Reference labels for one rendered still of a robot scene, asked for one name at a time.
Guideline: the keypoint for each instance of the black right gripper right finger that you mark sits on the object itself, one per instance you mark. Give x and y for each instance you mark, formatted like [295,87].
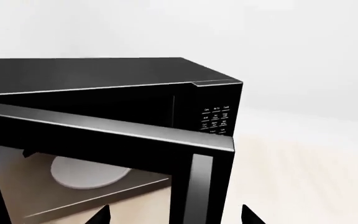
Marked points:
[250,217]

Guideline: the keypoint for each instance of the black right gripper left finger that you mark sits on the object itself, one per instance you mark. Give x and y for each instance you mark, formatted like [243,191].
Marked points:
[103,217]

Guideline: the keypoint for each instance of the black glass microwave door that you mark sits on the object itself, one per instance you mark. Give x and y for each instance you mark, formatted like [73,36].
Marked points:
[113,137]

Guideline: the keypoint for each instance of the black microwave body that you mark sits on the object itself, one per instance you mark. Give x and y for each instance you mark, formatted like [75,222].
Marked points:
[110,77]

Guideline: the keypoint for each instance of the white round turntable plate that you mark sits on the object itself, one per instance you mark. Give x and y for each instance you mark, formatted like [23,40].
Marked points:
[85,173]

